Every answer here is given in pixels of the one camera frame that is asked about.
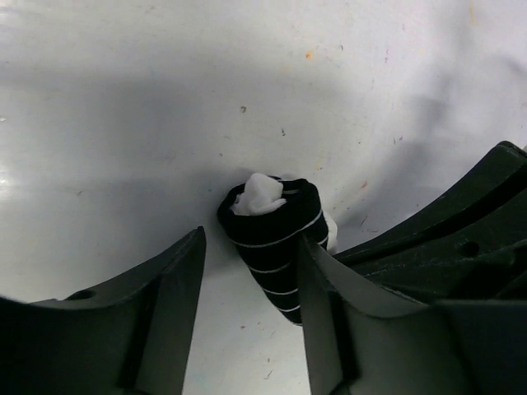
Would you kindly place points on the black white-striped sock white toe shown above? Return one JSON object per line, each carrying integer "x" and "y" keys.
{"x": 263, "y": 218}

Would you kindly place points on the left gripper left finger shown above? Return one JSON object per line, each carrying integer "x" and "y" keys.
{"x": 128, "y": 335}

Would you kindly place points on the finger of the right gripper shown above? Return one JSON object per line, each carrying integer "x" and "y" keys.
{"x": 468, "y": 244}

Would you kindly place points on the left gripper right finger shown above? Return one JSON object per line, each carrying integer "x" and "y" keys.
{"x": 361, "y": 338}

